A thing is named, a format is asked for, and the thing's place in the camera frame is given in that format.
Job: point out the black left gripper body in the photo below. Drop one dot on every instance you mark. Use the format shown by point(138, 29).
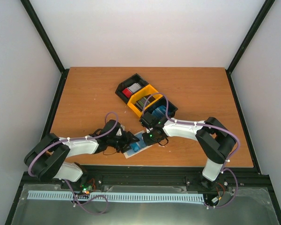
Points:
point(119, 143)

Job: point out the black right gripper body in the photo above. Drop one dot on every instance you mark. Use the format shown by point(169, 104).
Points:
point(152, 139)

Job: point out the beige card holder wallet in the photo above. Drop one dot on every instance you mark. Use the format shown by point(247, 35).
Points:
point(142, 144)

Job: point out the black card bin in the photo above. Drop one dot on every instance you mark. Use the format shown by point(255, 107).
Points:
point(128, 82)
point(147, 119)

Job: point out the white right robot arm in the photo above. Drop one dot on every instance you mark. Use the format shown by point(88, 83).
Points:
point(215, 140)

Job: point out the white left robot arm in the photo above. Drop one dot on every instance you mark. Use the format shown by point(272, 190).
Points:
point(47, 160)

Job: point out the blue card stack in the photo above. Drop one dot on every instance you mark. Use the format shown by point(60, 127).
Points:
point(159, 112)

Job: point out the grey card stack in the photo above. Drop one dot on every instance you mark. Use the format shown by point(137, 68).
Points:
point(144, 101)

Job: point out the yellow middle card bin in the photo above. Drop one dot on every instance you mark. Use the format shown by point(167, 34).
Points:
point(147, 90)

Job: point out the red and white card stack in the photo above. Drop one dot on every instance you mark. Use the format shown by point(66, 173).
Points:
point(131, 90)

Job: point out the metal front plate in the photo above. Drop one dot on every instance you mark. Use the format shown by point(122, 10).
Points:
point(249, 206)

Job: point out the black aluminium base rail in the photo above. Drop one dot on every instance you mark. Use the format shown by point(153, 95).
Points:
point(186, 177)

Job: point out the light blue cable duct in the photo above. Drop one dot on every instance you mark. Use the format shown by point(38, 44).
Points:
point(118, 197)

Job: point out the black left frame post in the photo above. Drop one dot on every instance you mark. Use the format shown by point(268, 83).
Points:
point(43, 34)

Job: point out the black frame post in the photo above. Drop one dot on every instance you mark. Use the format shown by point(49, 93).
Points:
point(250, 34)
point(43, 34)

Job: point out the black right frame post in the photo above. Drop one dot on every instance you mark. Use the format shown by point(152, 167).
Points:
point(250, 34)

